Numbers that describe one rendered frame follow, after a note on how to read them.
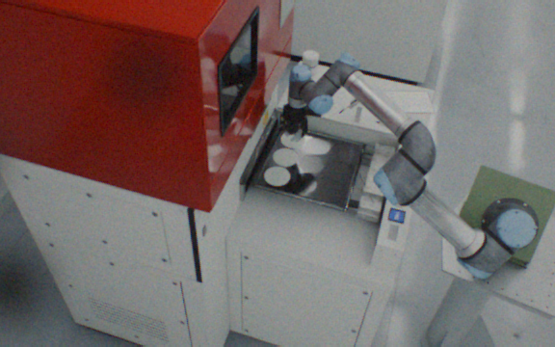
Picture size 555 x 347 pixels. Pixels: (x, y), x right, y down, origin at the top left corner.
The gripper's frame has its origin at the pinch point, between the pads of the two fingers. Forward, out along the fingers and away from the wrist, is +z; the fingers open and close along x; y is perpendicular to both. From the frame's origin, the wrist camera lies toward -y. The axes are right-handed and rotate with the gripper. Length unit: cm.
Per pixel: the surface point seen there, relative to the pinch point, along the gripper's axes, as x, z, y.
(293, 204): 17.6, 14.6, 13.2
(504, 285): 86, 13, -30
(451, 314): 75, 61, -34
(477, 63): -74, 102, -228
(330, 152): 7.8, 7.1, -10.9
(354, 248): 46.1, 14.0, 5.7
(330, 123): -3.0, 3.5, -18.4
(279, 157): -0.5, 7.2, 8.1
